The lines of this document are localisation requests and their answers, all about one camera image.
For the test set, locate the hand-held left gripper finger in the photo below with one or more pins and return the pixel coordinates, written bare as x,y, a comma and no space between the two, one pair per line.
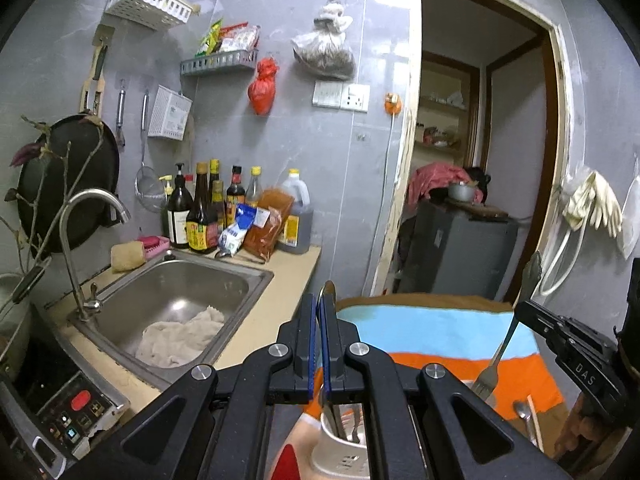
314,350
326,355

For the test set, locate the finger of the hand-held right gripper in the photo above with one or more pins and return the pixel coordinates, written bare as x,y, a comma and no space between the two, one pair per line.
542,322

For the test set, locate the steel fork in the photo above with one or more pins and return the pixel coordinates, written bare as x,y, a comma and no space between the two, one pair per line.
505,347

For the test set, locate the steel table knife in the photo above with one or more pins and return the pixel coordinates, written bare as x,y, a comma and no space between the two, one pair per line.
329,290

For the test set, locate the white utensil holder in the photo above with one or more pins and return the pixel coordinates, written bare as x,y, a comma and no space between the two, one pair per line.
340,455

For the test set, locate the person's right hand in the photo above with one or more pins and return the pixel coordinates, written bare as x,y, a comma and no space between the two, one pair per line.
575,430

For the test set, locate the wooden chopstick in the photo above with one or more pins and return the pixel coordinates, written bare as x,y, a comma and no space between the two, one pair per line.
535,422

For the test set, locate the large steel spoon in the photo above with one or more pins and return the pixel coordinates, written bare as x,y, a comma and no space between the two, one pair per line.
523,411

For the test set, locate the orange blue brown striped cloth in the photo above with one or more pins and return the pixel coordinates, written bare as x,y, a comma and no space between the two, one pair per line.
440,330

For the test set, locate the grey metal cabinet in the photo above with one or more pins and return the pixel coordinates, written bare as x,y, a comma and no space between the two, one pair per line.
455,250

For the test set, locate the red plastic object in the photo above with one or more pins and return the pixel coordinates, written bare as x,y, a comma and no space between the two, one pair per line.
287,465

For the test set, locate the clear plastic bag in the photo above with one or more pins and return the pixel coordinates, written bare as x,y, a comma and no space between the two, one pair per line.
629,230

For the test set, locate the cream rubber gloves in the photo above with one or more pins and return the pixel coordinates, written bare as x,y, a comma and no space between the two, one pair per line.
595,205

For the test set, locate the cooking oil jug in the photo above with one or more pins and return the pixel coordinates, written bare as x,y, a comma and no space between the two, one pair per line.
297,220

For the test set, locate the orange snack packet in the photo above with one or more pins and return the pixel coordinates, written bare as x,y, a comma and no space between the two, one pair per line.
267,225

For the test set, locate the white rag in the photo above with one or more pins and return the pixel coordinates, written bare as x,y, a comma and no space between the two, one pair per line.
180,337

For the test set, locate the blue white packet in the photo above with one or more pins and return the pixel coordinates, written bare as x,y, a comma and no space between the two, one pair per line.
240,230

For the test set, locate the small steel pot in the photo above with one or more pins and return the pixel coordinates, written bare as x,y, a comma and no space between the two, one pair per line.
460,191

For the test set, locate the steel sink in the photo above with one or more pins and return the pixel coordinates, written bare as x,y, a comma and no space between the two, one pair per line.
165,300

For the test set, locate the soy sauce bottle yellow label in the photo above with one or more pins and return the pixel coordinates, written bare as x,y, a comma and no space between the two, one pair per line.
201,220

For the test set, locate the clear bottle yellow cap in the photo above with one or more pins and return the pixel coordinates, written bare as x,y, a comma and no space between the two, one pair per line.
254,187

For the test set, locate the dark bottle red label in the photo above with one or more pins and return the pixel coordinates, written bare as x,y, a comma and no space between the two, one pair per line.
235,195

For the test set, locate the red cloth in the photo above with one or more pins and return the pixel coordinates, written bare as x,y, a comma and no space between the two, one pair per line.
430,177

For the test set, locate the dark pump bottle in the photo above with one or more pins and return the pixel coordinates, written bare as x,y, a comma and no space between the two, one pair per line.
179,215

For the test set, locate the tall dark sauce bottle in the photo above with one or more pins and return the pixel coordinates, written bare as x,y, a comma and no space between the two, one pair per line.
215,175

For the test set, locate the yellow sponge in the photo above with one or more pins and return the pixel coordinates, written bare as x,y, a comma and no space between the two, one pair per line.
127,257

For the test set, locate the yellow cap dish soap bottle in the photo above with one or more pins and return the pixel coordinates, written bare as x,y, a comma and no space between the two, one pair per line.
166,185

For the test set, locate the wooden shelf with clutter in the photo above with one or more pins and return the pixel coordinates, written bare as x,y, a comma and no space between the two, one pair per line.
442,125

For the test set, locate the steel mesh strainer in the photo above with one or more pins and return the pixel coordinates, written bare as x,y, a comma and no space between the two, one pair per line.
150,190

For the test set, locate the orange plug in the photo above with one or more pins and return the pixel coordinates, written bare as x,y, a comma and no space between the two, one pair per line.
392,103

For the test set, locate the induction cooker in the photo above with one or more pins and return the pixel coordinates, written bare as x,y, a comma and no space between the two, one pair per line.
55,405

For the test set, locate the red plastic bag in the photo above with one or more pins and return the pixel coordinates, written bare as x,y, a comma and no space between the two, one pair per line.
262,90

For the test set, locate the steel faucet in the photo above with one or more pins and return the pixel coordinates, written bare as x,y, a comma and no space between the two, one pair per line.
67,240

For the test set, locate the white slotted hanging basket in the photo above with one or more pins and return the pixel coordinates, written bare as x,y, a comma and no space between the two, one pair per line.
170,112

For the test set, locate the black round pan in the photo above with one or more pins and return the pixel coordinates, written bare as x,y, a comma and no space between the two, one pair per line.
75,180

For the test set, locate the plastic bag with dark contents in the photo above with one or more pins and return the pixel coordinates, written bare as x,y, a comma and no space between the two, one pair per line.
325,50

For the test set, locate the steel peeler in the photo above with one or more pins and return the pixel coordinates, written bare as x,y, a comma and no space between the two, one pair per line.
120,110

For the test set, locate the red white noodle packet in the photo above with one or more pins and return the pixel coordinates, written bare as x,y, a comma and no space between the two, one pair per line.
240,37

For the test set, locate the green snack packet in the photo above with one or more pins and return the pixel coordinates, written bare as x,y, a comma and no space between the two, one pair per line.
210,40

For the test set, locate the wooden hanging spatula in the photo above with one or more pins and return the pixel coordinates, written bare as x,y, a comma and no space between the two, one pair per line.
95,75

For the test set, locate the white plastic basket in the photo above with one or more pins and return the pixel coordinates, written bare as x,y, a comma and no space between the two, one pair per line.
147,5

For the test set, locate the white wall switch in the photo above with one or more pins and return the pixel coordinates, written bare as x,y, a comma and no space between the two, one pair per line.
327,95

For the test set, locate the white wall socket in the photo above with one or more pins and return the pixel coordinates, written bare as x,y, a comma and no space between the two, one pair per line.
355,97

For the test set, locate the grey wall shelf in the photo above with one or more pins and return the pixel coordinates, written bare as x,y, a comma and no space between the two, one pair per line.
220,62

